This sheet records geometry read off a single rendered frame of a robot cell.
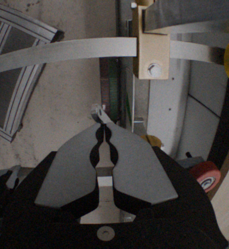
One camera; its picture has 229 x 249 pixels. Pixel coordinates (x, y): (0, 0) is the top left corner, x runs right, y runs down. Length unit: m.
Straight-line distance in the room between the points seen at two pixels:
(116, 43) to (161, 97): 0.31
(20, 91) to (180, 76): 0.85
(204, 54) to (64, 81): 0.98
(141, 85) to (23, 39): 0.75
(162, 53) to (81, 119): 1.04
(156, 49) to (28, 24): 0.80
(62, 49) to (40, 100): 1.01
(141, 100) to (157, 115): 0.14
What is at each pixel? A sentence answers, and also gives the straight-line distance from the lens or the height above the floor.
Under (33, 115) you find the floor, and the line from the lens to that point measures 1.32.
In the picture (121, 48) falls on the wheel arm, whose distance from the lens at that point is 0.25.
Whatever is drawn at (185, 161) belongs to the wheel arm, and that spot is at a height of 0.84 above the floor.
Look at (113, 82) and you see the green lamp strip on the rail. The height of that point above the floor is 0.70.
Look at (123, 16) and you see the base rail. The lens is 0.39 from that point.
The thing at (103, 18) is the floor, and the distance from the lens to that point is 1.10.
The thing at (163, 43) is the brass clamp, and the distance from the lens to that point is 0.25.
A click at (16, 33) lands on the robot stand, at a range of 1.01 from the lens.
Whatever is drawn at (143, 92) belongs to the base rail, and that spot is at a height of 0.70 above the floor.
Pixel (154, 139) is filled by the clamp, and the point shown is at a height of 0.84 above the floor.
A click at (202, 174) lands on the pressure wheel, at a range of 0.34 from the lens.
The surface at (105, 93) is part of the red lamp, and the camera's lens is 0.40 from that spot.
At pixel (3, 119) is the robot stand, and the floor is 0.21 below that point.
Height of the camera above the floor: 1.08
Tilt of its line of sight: 62 degrees down
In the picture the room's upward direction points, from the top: 172 degrees clockwise
